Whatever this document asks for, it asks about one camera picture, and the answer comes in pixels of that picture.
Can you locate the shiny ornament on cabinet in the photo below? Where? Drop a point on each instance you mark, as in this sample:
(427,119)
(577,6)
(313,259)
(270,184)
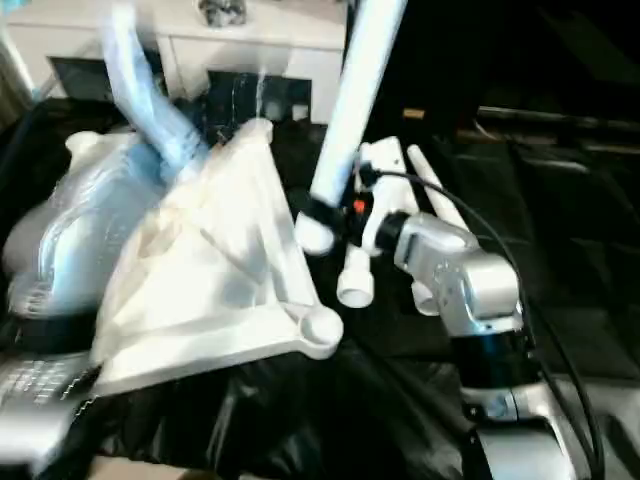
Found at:
(222,10)

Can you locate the black work mat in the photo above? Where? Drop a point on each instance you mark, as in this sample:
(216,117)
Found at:
(330,420)

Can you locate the white plastic table leg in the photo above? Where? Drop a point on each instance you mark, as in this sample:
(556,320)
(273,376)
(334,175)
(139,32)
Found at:
(360,80)
(425,295)
(435,190)
(356,280)

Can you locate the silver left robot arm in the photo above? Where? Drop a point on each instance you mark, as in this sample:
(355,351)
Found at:
(70,250)

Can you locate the small yellow tag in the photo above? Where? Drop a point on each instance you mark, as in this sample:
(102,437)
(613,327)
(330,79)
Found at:
(413,113)

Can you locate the white cabinet with glass doors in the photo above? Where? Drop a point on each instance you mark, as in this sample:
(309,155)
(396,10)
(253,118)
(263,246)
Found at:
(260,50)

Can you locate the white plastic table top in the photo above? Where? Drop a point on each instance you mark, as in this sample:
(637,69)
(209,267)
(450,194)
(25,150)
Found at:
(220,270)

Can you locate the dark low shelf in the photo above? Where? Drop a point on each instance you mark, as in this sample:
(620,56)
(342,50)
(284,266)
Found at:
(560,118)

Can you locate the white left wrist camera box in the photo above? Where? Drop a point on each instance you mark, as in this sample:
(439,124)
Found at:
(150,95)

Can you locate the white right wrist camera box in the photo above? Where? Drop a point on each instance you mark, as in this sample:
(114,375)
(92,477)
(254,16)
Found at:
(385,165)

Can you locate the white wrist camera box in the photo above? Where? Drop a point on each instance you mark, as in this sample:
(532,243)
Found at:
(150,95)
(385,165)

